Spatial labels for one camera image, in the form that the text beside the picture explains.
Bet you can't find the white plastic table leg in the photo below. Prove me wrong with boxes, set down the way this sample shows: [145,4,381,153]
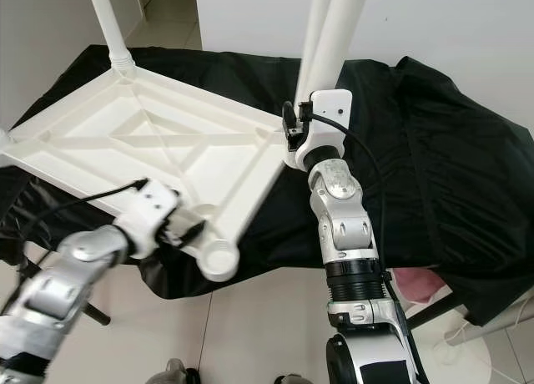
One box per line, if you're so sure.
[305,0,374,97]
[83,0,137,76]
[292,0,336,108]

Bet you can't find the white plastic table top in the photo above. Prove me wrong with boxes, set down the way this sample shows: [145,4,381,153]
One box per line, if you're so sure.
[0,65,314,283]

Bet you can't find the grey robot left leg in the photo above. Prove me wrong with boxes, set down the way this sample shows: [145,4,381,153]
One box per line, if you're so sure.
[165,357,205,384]

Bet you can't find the grey robot leg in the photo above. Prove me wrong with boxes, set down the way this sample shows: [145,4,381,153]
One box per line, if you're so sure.
[271,372,310,384]
[165,357,205,384]

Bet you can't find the black cloth cover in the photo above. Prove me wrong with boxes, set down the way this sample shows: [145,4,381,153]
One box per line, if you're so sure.
[0,43,534,326]

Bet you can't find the grey robot right leg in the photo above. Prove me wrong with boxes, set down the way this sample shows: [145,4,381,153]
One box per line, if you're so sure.
[271,372,310,384]

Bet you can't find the pink cushioned seat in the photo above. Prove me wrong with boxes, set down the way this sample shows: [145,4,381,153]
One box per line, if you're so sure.
[392,267,451,300]

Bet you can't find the white metal pole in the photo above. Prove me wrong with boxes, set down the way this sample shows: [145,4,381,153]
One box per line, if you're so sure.
[446,305,534,345]

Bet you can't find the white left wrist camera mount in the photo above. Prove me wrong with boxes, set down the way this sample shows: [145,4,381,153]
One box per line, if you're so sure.
[113,179,183,258]

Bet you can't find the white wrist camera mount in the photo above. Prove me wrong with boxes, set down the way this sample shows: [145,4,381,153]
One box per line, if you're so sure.
[113,179,183,258]
[292,88,353,169]

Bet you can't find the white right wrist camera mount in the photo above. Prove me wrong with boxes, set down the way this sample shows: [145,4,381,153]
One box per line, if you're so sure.
[292,88,353,169]

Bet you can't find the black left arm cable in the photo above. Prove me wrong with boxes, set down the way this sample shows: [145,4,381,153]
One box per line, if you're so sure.
[4,179,151,260]

